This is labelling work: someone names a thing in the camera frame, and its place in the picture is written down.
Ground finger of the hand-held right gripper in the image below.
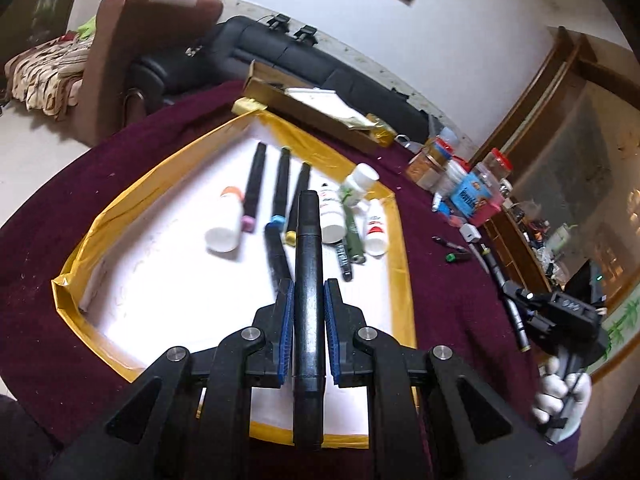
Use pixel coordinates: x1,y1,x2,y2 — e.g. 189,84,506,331
525,310,556,346
502,281,548,311

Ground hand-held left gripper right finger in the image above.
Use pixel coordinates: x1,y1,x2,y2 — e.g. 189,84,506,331
324,279,571,480

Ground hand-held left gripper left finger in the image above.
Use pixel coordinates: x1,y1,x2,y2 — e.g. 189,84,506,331
47,279,296,480

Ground black pen gold tip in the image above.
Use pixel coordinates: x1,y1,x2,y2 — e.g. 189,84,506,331
480,244,531,353

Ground black marker dark caps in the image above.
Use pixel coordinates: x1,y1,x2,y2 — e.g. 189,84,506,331
291,190,326,451

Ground black marker blue cap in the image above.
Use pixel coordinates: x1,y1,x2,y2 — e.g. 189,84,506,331
263,219,293,296

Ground olive green pen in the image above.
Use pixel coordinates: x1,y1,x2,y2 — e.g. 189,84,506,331
342,205,366,265

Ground white bottle black red label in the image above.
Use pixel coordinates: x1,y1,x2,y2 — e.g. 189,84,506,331
318,182,347,245

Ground white bottle orange cap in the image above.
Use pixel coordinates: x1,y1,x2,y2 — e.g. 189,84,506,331
205,186,244,253

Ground black marker yellow caps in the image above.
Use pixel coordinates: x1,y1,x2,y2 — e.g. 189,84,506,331
284,161,312,247

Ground white tray yellow tape rim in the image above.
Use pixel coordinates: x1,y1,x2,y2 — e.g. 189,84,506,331
51,109,418,448

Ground black marker green cap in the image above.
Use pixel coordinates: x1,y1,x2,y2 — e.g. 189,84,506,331
270,146,292,223

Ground black marker pink cap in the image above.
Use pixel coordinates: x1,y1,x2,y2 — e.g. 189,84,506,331
241,142,268,232

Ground white bottle green label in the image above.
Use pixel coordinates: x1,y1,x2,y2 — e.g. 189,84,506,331
339,162,380,208

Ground person's right hand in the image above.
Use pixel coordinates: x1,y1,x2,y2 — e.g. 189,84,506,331
531,357,593,443

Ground pink pen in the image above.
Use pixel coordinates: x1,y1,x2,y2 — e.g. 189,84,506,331
469,241,491,275

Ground black pen red tip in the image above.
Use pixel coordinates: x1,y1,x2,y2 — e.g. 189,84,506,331
432,236,471,253

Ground pink box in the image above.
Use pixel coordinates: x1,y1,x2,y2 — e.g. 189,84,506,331
475,192,506,226

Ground blue carton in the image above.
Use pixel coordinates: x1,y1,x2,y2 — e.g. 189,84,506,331
450,172,488,221

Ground clear jar red lid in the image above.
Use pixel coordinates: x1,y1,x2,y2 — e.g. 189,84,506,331
472,147,513,196

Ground white jar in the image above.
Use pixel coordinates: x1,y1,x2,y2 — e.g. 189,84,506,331
442,157,471,193

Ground orange jar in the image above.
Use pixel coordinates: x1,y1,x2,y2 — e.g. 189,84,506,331
406,142,446,188

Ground wooden glass cabinet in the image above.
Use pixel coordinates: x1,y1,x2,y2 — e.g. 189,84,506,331
472,25,640,381

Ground gold foil packet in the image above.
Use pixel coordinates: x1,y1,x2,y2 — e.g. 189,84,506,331
365,112,398,147

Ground long cardboard box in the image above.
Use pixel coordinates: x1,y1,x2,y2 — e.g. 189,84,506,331
242,60,381,153

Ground small yellow box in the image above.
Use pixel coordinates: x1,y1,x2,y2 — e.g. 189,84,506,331
231,99,268,116

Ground stack of printed papers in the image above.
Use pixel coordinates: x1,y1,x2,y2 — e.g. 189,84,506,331
284,86,371,128

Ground maroon tablecloth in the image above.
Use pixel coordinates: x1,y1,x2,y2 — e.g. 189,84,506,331
0,80,581,480

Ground black leather sofa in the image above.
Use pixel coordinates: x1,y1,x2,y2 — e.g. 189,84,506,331
131,15,446,143

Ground brown armchair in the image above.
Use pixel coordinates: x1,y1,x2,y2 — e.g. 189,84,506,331
60,0,224,147

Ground patterned blanket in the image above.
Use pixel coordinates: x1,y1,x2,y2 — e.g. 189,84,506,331
4,30,93,121

